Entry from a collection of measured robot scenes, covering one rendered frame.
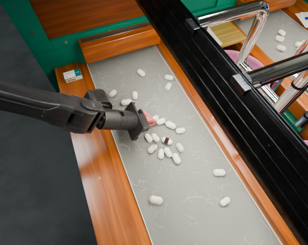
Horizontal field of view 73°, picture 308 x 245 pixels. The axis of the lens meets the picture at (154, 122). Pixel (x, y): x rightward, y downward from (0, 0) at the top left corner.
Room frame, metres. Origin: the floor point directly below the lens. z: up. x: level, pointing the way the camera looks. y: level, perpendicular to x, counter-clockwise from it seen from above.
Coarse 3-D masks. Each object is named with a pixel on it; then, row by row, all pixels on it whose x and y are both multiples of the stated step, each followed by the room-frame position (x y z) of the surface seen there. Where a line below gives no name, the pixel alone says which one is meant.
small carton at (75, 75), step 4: (64, 72) 0.54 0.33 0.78; (68, 72) 0.54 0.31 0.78; (72, 72) 0.54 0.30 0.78; (76, 72) 0.54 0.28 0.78; (80, 72) 0.54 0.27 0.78; (64, 76) 0.52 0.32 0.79; (68, 76) 0.52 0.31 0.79; (72, 76) 0.52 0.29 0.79; (76, 76) 0.52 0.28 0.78; (80, 76) 0.53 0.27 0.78; (68, 80) 0.51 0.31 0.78; (72, 80) 0.52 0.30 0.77
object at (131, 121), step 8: (120, 112) 0.31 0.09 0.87; (128, 112) 0.32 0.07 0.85; (136, 112) 0.33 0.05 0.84; (128, 120) 0.30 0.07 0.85; (136, 120) 0.31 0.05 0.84; (120, 128) 0.28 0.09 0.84; (128, 128) 0.28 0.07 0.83; (136, 128) 0.29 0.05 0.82; (144, 128) 0.28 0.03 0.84; (136, 136) 0.27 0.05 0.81
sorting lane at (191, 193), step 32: (96, 64) 0.63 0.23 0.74; (128, 64) 0.63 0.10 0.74; (160, 64) 0.63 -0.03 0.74; (128, 96) 0.47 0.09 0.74; (160, 96) 0.47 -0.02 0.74; (160, 128) 0.33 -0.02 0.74; (192, 128) 0.33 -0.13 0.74; (128, 160) 0.22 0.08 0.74; (160, 160) 0.22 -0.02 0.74; (192, 160) 0.22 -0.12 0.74; (224, 160) 0.22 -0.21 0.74; (160, 192) 0.13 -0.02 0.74; (192, 192) 0.13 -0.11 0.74; (224, 192) 0.13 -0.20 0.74; (160, 224) 0.05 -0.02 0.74; (192, 224) 0.05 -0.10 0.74; (224, 224) 0.05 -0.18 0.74; (256, 224) 0.05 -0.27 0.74
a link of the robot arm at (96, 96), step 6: (90, 90) 0.37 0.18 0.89; (96, 90) 0.38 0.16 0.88; (102, 90) 0.38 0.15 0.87; (84, 96) 0.36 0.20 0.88; (90, 96) 0.35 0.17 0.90; (96, 96) 0.35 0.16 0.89; (102, 96) 0.36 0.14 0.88; (84, 102) 0.29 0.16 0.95; (90, 102) 0.30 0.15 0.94; (96, 102) 0.30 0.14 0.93; (102, 102) 0.33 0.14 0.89; (108, 102) 0.34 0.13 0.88; (84, 108) 0.27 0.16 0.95; (90, 108) 0.27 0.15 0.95; (96, 108) 0.28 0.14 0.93; (102, 108) 0.29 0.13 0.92; (102, 114) 0.28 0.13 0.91; (96, 120) 0.27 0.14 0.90; (90, 126) 0.26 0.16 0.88; (72, 132) 0.24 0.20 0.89; (90, 132) 0.25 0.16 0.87
